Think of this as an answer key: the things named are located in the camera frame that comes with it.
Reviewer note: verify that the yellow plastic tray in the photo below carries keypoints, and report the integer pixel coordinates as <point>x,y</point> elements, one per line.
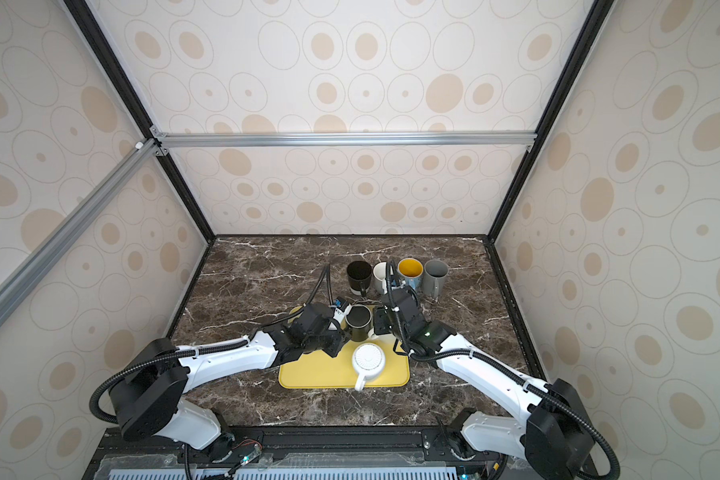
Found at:
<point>317,370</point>

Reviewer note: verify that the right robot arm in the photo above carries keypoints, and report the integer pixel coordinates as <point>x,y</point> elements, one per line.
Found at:
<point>546,423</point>

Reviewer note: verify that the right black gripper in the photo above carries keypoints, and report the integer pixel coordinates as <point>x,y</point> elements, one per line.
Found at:
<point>379,315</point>

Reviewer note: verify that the black mug white base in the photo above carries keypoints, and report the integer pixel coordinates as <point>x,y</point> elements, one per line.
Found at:
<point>359,275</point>

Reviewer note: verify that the blue mug yellow inside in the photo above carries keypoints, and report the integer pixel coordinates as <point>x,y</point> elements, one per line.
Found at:
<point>410,271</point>

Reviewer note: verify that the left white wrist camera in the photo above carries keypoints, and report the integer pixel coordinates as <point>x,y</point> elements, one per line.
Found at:
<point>337,319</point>

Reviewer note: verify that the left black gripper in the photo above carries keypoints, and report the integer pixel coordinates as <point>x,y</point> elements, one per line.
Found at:
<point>339,341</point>

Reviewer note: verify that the large grey mug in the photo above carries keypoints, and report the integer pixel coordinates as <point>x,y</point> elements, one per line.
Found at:
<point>434,278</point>

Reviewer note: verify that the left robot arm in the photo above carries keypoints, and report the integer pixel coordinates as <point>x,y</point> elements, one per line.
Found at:
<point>147,397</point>

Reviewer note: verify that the white mug upside down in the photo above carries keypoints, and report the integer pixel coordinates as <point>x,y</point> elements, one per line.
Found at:
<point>368,361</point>

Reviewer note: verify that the small grey mug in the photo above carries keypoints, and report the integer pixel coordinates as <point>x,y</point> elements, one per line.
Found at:
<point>379,278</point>

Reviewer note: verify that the horizontal aluminium rail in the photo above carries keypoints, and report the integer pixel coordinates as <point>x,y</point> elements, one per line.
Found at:
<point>357,139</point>

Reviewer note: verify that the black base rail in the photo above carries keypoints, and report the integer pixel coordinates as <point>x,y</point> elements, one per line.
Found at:
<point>323,452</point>

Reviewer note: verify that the left slanted aluminium rail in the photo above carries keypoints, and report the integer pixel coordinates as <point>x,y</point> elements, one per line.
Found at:
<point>27,276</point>

